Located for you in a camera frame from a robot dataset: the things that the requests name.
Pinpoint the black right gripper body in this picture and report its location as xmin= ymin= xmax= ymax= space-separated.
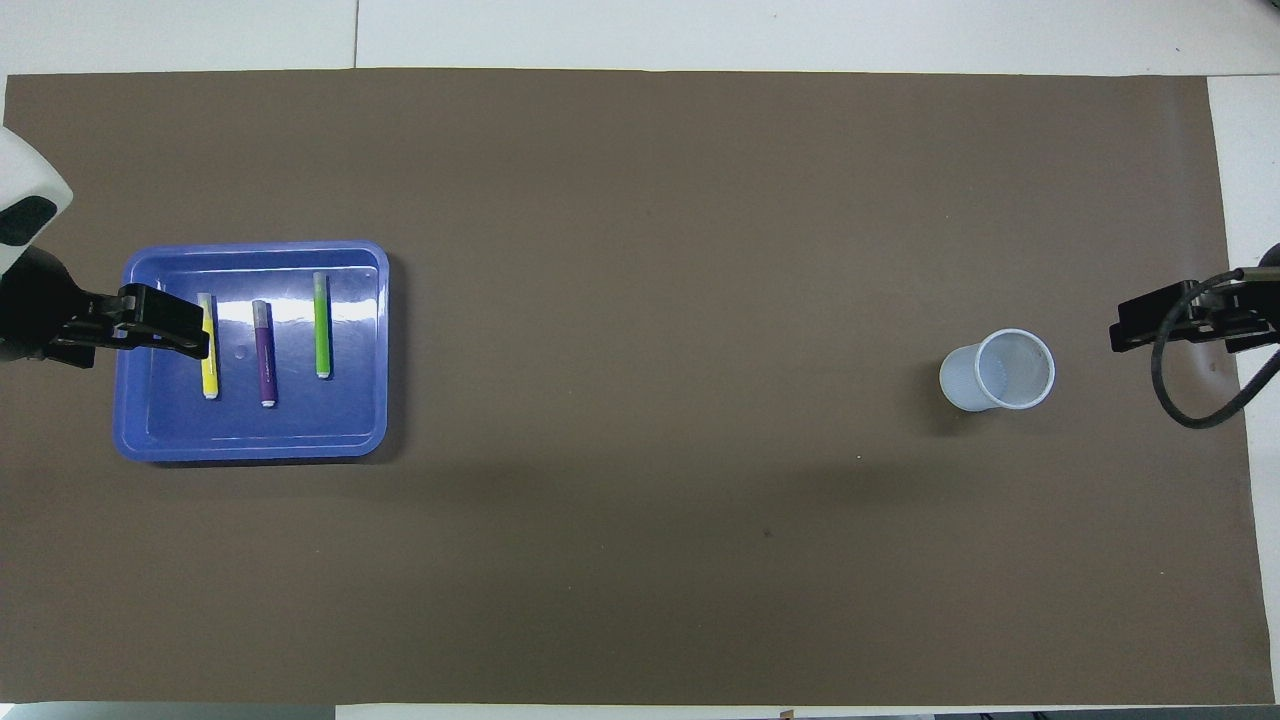
xmin=1195 ymin=244 xmax=1280 ymax=354

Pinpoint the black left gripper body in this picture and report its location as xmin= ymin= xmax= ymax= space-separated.
xmin=0 ymin=246 xmax=123 ymax=369

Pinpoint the yellow pen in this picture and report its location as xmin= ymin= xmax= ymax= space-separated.
xmin=197 ymin=292 xmax=220 ymax=400

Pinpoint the purple pen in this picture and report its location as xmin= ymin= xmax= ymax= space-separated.
xmin=251 ymin=299 xmax=278 ymax=408

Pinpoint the green pen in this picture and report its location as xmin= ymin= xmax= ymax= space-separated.
xmin=312 ymin=271 xmax=333 ymax=380

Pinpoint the blue plastic tray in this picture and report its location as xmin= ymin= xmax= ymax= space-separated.
xmin=112 ymin=239 xmax=390 ymax=463

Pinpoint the translucent plastic cup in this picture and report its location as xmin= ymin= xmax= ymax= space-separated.
xmin=939 ymin=328 xmax=1057 ymax=413

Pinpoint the brown table mat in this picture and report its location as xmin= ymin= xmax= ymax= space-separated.
xmin=0 ymin=67 xmax=1276 ymax=707

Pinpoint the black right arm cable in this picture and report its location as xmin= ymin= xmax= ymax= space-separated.
xmin=1150 ymin=268 xmax=1280 ymax=430

